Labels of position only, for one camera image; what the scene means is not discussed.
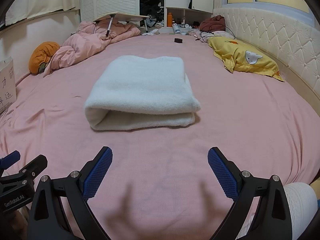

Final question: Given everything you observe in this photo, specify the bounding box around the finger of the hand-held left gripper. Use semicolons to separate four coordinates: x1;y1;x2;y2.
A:
0;151;20;172
14;154;48;180

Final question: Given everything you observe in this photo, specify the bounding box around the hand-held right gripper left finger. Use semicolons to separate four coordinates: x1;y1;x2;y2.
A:
27;146;113;240

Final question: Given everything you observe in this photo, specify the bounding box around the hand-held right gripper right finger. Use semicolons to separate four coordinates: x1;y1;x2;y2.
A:
207;147;299;240

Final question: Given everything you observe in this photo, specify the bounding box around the white fuzzy knit sweater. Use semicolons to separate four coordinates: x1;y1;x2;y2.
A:
84;56;201;131

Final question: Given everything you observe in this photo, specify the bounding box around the open wardrobe with clothes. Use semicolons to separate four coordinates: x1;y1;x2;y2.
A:
139;0;165;28

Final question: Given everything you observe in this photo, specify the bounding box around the cardboard box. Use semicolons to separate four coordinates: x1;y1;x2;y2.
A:
0;57;17;114

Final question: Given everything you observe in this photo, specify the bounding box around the person's white knit clothing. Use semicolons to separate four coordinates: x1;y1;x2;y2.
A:
235;182;318;240

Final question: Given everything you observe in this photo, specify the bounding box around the orange pumpkin plush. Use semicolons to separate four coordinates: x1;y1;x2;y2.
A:
29;42;60;74

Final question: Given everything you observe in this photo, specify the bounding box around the yellow cat print pillow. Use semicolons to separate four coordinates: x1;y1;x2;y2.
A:
208;36;285;82

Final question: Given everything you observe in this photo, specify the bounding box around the pink crumpled duvet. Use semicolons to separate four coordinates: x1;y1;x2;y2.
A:
43;20;142;78

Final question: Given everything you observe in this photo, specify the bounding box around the light pink cloth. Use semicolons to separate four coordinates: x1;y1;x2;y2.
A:
189;29;228;40

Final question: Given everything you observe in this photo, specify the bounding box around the cream tufted headboard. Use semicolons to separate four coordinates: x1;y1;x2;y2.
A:
212;7;320;110

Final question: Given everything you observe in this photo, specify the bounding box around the dark red bag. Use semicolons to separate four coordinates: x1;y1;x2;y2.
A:
199;15;226;32

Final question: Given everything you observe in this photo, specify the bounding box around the folding lap table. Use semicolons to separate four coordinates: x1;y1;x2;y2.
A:
93;12;150;38

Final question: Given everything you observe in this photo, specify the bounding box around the black cable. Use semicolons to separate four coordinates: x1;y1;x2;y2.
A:
199;26;237;43

